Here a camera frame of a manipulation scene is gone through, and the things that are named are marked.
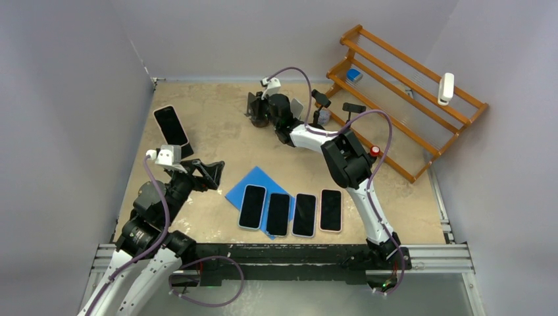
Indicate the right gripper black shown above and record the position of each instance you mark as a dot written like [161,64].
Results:
[258,103]

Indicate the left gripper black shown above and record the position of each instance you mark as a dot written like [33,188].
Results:
[211,172]

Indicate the black folding phone stand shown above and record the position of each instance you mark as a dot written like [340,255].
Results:
[186,151]

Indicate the light blue phone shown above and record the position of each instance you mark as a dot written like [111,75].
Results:
[252,206]

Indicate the pink phone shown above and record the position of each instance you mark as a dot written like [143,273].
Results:
[170,126]
[330,210]

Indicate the black round phone stand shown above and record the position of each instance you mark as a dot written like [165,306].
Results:
[322,103]
[352,108]

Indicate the brown round phone stand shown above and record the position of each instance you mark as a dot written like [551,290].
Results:
[259,121]

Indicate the silver phone stand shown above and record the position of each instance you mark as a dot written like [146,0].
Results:
[296,108]

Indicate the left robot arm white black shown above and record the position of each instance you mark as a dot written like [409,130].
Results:
[146,252]

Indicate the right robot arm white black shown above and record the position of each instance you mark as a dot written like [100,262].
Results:
[350,166]

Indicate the blue mat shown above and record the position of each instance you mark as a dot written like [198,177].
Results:
[259,177]

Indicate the blue white eraser block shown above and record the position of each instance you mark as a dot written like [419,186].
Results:
[354,75]

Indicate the orange wooden rack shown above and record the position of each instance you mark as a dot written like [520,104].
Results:
[408,92]

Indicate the red black knob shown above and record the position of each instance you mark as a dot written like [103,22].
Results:
[374,151]

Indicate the white stapler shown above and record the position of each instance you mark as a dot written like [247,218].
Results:
[446,89]

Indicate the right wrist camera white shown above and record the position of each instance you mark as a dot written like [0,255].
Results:
[270,86]

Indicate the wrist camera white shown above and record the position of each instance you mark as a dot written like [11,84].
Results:
[167,157]
[270,86]

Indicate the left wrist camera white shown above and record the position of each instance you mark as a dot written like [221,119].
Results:
[167,157]

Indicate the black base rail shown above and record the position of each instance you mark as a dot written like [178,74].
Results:
[213,263]

